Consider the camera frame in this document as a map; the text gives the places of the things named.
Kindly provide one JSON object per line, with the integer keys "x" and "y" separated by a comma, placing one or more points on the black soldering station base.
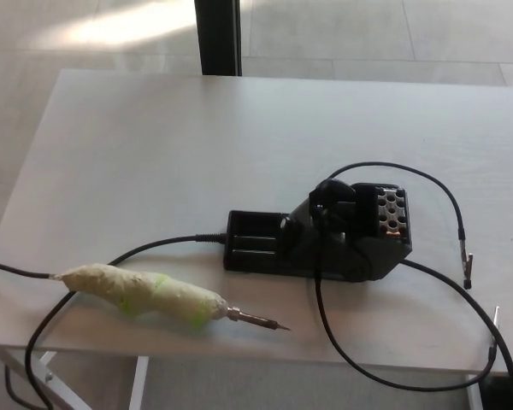
{"x": 367, "y": 260}

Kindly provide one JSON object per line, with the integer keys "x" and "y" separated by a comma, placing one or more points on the black vertical pillar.
{"x": 218, "y": 36}

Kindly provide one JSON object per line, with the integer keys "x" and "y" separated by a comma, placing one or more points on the white metal table leg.
{"x": 139, "y": 384}
{"x": 474, "y": 395}

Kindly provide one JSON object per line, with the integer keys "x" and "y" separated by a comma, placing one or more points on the white slanted table brace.
{"x": 60, "y": 386}

